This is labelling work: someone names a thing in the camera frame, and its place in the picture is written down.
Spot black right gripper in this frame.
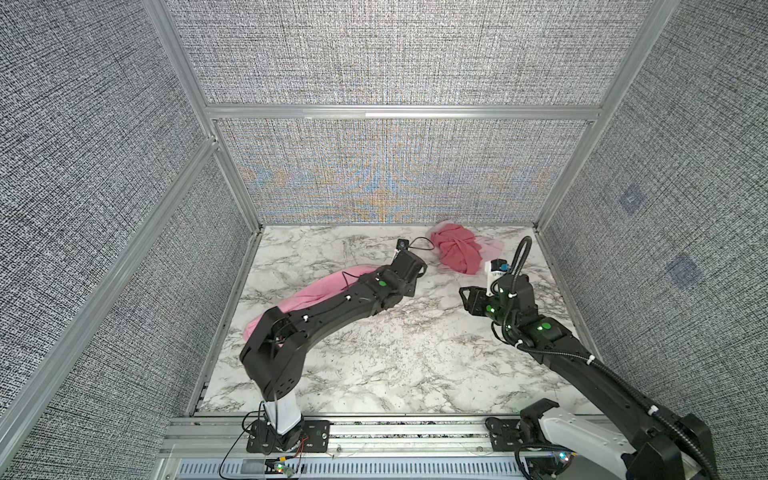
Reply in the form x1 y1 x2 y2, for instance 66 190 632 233
459 284 518 335

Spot bright pink cloth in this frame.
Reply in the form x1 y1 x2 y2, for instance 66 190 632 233
277 265 377 313

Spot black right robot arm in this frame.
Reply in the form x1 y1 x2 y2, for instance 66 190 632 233
459 275 719 479

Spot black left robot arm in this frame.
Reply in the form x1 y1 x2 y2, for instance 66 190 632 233
239 250 427 437

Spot dark rose cloth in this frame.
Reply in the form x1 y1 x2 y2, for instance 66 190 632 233
429 222 483 275

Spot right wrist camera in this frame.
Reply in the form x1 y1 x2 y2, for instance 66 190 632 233
485 259 510 296

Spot black corrugated cable conduit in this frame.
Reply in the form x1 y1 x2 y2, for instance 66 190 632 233
490 235 721 480

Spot aluminium frame horizontal bar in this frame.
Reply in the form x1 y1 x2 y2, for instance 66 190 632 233
205 104 602 121

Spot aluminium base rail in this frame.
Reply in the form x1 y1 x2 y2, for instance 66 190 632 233
159 414 497 459

